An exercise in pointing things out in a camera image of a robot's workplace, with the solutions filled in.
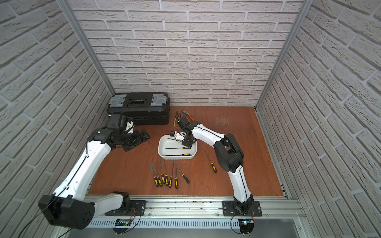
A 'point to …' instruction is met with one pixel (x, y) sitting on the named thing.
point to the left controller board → (122, 222)
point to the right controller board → (246, 225)
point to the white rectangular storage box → (172, 148)
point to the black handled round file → (183, 175)
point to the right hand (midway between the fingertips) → (189, 139)
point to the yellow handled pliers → (176, 118)
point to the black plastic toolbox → (146, 108)
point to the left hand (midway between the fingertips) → (146, 137)
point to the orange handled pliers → (186, 114)
